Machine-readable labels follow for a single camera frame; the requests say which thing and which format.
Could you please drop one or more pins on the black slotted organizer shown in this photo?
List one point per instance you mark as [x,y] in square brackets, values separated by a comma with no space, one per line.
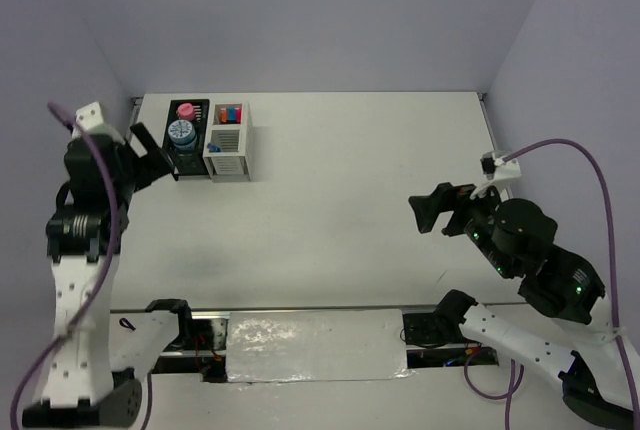
[188,163]

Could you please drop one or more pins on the blue white jar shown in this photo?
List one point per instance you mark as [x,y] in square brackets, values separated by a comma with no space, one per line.
[182,134]

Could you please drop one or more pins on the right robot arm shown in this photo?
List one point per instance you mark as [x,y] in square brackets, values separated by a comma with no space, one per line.
[594,375]

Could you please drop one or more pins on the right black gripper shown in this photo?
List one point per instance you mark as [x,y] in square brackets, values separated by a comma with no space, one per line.
[444,195]

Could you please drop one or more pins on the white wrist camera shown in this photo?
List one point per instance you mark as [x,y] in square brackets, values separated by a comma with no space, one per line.
[499,170]
[92,120]

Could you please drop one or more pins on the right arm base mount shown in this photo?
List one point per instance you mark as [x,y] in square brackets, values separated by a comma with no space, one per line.
[433,338]

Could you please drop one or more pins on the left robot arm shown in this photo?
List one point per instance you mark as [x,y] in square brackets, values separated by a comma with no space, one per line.
[85,386]

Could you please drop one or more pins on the silver tape covered plate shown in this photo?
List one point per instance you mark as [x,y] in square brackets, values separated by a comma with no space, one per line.
[315,346]

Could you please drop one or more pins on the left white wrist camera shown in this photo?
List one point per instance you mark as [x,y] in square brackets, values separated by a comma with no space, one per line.
[92,120]

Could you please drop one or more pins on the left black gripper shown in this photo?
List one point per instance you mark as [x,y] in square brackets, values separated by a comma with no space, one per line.
[152,169]

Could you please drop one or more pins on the clear blue spray bottle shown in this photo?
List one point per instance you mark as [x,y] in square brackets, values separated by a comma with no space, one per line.
[213,148]

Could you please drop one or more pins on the pink capped bottle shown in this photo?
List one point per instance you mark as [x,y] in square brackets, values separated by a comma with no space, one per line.
[186,111]

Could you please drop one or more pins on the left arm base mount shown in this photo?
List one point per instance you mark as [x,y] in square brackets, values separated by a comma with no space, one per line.
[203,356]

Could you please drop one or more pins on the white slotted organizer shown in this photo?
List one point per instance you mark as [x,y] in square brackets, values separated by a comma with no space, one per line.
[235,161]

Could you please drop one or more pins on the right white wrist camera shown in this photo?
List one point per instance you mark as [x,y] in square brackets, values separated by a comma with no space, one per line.
[499,170]

